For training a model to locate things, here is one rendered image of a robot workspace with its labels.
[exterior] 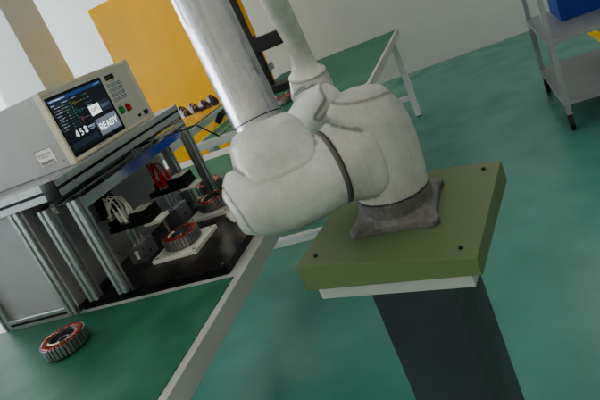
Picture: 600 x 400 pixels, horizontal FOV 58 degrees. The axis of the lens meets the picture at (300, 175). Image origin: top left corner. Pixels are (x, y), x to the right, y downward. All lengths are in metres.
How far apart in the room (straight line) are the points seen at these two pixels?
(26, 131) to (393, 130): 1.01
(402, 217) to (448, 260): 0.16
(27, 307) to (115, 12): 4.14
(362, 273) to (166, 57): 4.54
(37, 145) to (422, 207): 1.04
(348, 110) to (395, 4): 5.64
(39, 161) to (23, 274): 0.31
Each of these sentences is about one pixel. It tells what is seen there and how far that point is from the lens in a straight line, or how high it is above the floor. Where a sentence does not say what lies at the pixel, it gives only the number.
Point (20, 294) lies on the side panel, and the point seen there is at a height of 0.85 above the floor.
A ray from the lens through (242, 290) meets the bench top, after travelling 1.32.
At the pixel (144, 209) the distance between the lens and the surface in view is 1.60.
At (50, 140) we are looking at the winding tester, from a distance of 1.60.
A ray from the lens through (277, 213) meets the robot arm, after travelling 0.98.
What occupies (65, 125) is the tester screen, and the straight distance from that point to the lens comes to 1.60.
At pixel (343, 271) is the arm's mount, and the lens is 1.06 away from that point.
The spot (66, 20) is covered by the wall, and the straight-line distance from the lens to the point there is 8.22.
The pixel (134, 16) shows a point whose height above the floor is 1.72.
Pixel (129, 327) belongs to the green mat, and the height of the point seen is 0.75.
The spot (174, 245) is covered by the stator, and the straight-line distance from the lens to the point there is 1.58.
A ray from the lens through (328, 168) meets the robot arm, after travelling 0.99.
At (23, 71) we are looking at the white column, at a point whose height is 1.66.
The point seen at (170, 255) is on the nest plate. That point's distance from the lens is 1.58.
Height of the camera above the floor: 1.27
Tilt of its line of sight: 16 degrees down
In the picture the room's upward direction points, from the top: 24 degrees counter-clockwise
